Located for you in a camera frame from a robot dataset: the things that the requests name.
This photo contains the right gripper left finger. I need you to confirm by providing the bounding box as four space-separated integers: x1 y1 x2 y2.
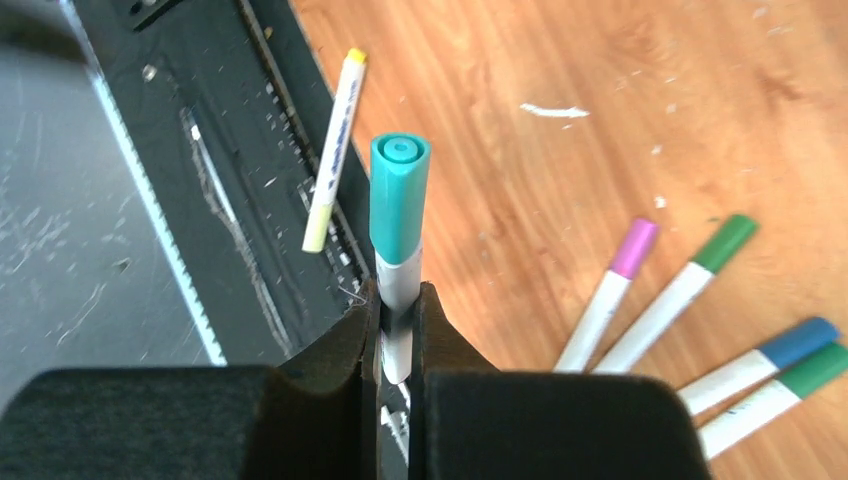
1 281 380 479

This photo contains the white pen green cap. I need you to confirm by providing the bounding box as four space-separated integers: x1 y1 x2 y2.
592 214 760 374

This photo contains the white pen blue cap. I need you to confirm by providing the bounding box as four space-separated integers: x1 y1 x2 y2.
677 317 841 416

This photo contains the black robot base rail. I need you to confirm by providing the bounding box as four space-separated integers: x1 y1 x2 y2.
65 1 374 365

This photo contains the white paper scrap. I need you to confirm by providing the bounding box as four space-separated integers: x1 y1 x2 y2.
519 103 590 119

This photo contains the white pen yellow cap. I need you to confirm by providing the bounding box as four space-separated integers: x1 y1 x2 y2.
302 48 367 253

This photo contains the white pen teal end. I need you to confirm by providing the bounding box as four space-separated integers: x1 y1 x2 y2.
553 218 659 373

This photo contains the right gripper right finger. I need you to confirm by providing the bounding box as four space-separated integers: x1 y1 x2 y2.
409 282 711 479

